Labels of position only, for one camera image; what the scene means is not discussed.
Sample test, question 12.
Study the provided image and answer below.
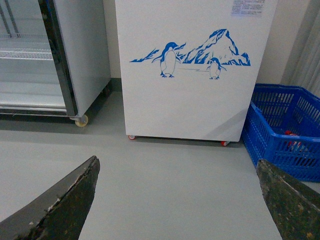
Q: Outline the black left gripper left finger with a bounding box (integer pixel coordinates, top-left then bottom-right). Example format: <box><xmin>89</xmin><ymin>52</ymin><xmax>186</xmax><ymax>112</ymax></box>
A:
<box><xmin>0</xmin><ymin>155</ymin><xmax>101</xmax><ymax>240</ymax></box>

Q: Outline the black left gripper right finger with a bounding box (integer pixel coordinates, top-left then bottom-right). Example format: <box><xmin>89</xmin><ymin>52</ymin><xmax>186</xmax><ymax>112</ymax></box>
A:
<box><xmin>256</xmin><ymin>159</ymin><xmax>320</xmax><ymax>240</ymax></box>

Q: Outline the white upright display fridge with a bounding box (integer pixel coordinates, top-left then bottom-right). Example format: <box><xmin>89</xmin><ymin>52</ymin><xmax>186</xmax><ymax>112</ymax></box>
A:
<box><xmin>0</xmin><ymin>0</ymin><xmax>111</xmax><ymax>127</ymax></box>

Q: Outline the blue plastic basket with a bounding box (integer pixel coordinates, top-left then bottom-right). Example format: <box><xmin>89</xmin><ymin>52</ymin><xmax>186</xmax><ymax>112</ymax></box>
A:
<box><xmin>241</xmin><ymin>83</ymin><xmax>320</xmax><ymax>183</ymax></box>

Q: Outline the white chest freezer with penguins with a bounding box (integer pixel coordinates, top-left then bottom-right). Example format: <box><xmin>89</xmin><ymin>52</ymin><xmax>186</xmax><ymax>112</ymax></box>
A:
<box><xmin>115</xmin><ymin>0</ymin><xmax>278</xmax><ymax>142</ymax></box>

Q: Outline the grey curtain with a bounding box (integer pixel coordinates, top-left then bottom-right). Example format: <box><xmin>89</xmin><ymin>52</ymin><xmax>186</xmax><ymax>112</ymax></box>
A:
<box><xmin>280</xmin><ymin>0</ymin><xmax>320</xmax><ymax>96</ymax></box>

